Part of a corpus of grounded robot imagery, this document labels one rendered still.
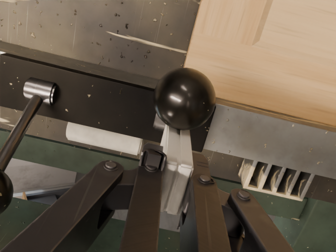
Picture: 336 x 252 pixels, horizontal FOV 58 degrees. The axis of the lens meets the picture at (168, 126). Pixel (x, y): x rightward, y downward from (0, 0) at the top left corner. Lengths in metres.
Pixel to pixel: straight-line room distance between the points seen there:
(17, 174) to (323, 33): 4.33
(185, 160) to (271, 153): 0.18
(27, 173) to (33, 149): 4.07
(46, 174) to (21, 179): 0.32
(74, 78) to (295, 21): 0.21
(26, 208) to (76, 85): 0.25
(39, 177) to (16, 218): 4.13
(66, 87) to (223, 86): 0.15
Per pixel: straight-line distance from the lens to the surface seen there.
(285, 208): 0.49
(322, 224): 0.50
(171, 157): 0.15
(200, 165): 0.17
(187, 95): 0.17
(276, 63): 0.32
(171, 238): 0.48
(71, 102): 0.30
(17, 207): 0.50
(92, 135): 0.33
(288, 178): 0.37
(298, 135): 0.33
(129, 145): 0.32
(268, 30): 0.32
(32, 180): 4.62
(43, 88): 0.29
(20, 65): 0.31
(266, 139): 0.32
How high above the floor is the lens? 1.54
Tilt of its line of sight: 36 degrees down
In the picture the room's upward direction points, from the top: 92 degrees counter-clockwise
